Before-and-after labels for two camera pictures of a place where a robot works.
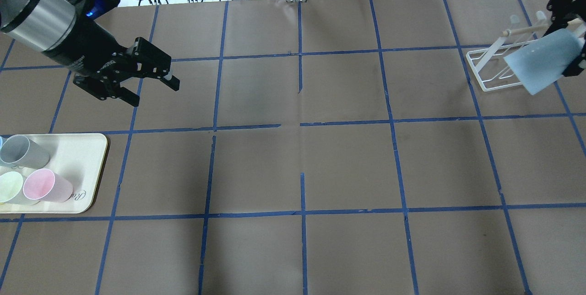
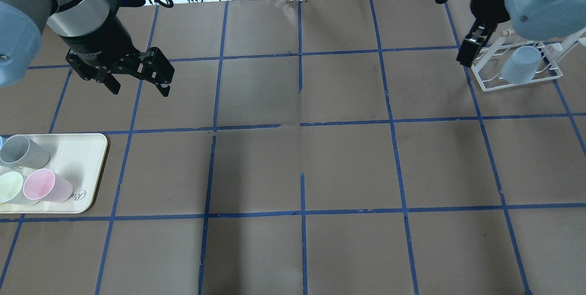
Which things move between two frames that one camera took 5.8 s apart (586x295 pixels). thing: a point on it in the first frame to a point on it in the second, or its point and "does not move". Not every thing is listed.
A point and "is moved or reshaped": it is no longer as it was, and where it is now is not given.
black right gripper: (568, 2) to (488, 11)
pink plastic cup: (42, 185) does not move
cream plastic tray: (79, 157) does not move
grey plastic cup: (18, 150) does not move
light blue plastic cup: (541, 62) is moved or reshaped
